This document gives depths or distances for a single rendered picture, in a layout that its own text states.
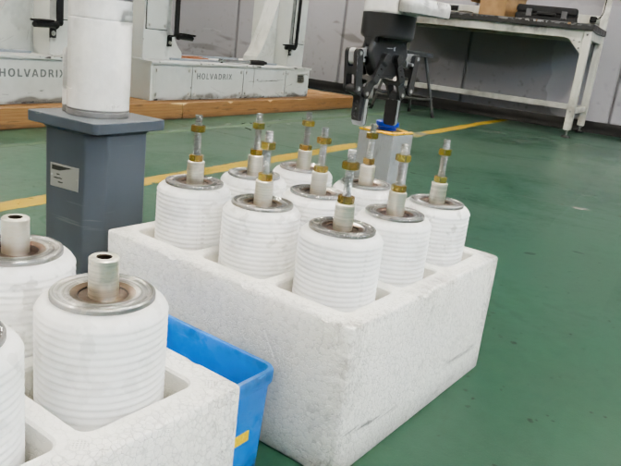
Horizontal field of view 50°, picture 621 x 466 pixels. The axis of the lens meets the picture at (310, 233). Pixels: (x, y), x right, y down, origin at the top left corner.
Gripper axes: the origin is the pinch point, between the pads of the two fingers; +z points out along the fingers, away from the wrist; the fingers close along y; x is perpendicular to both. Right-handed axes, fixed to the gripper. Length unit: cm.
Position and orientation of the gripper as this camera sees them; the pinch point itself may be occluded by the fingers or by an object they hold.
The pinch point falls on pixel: (375, 116)
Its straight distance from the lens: 97.9
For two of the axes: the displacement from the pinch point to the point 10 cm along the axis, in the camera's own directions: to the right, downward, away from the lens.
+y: -7.3, 1.1, -6.8
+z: -1.1, 9.5, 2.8
